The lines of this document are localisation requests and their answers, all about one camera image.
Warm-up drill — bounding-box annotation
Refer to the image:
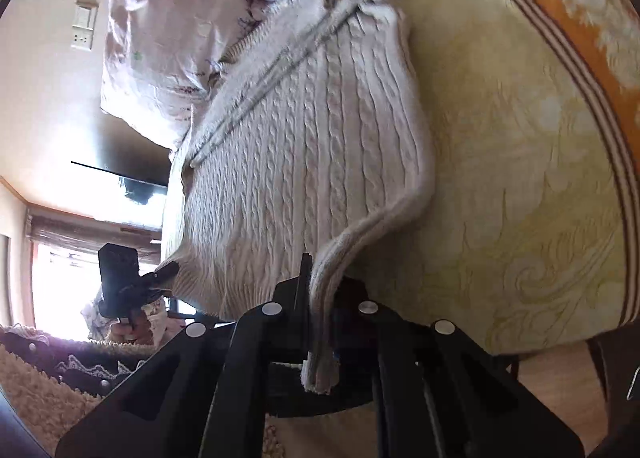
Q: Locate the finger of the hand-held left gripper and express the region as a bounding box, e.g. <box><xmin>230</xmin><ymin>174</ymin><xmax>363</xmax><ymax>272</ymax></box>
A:
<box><xmin>140</xmin><ymin>260</ymin><xmax>180</xmax><ymax>292</ymax></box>

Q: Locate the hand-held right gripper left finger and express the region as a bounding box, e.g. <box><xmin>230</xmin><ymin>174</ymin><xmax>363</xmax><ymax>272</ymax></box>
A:
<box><xmin>55</xmin><ymin>253</ymin><xmax>314</xmax><ymax>458</ymax></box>

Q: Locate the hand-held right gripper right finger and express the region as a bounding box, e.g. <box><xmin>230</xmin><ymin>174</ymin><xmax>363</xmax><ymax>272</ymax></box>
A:
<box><xmin>331</xmin><ymin>278</ymin><xmax>586</xmax><ymax>458</ymax></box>

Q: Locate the cream cable knit sweater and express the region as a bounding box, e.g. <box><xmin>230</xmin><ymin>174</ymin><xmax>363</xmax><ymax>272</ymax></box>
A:
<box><xmin>160</xmin><ymin>0</ymin><xmax>436</xmax><ymax>396</ymax></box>

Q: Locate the person's left hand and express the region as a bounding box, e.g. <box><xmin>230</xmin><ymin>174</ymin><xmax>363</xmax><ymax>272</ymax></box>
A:
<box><xmin>111</xmin><ymin>310</ymin><xmax>153</xmax><ymax>345</ymax></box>

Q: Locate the brown window blind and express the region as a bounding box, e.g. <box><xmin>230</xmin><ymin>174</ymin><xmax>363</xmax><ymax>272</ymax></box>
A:
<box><xmin>27</xmin><ymin>215</ymin><xmax>163</xmax><ymax>269</ymax></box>

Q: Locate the cream fleece jacket dark trim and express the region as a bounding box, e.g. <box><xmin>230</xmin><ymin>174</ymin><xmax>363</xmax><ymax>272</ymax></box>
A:
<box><xmin>0</xmin><ymin>323</ymin><xmax>166</xmax><ymax>458</ymax></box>

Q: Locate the yellow patterned bed sheet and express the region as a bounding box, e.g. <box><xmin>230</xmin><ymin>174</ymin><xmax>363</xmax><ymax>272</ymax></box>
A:
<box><xmin>350</xmin><ymin>0</ymin><xmax>640</xmax><ymax>356</ymax></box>

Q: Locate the white purple floral pillow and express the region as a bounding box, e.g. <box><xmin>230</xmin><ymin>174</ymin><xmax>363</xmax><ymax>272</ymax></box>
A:
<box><xmin>100</xmin><ymin>0</ymin><xmax>266</xmax><ymax>151</ymax></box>

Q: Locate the black wall television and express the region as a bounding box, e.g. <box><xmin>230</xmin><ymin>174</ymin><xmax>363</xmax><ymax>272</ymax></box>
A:
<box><xmin>70</xmin><ymin>160</ymin><xmax>169</xmax><ymax>204</ymax></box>

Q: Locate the white wall switch panel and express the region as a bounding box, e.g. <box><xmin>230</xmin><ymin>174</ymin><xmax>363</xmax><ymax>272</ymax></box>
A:
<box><xmin>71</xmin><ymin>0</ymin><xmax>99</xmax><ymax>51</ymax></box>

